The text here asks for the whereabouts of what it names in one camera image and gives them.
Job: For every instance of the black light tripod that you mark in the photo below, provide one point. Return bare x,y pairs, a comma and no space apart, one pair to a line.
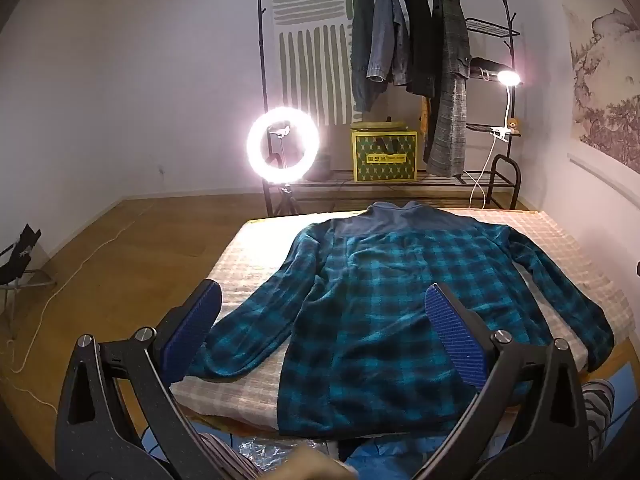
286,200

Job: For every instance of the white clip lamp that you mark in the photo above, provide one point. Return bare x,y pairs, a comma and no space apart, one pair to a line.
509,77

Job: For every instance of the black folding chair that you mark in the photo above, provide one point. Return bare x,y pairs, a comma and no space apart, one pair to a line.
22,250

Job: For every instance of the green striped wall cloth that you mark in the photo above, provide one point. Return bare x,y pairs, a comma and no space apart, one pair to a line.
310,60

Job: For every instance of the blue denim hanging jacket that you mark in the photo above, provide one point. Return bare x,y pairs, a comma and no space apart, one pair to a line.
385,25

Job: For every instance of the grey plaid hanging coat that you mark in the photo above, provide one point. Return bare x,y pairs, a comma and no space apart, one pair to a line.
450,110

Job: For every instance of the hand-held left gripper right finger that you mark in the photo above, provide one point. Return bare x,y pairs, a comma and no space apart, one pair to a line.
455,340

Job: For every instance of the person's striped clothing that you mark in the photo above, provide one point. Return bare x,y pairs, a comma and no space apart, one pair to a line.
597,410

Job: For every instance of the orange hanging cloth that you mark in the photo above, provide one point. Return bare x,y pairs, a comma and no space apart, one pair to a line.
424,115

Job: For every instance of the dark green hanging jacket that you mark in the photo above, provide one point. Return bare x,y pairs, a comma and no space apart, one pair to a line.
361,35

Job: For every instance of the small teddy bear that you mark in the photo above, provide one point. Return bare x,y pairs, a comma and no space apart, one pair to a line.
513,125

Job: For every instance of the dark plant pot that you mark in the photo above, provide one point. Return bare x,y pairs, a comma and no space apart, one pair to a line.
320,167

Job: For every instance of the yellow green patterned box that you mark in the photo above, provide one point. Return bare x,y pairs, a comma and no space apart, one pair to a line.
385,160

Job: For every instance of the beige checked bed blanket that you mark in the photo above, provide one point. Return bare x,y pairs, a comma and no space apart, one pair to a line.
260,260

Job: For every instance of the black hanging coat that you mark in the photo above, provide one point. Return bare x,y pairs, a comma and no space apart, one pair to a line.
420,35

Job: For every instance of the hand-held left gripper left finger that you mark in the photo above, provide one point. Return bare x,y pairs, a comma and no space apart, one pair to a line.
192,327

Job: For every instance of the black metal clothes rack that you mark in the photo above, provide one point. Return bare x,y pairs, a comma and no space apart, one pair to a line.
400,186

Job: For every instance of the teal plaid fleece jacket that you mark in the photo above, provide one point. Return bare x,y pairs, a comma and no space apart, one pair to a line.
360,310

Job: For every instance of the dark bundle on shelf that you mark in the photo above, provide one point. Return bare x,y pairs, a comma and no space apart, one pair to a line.
487,64

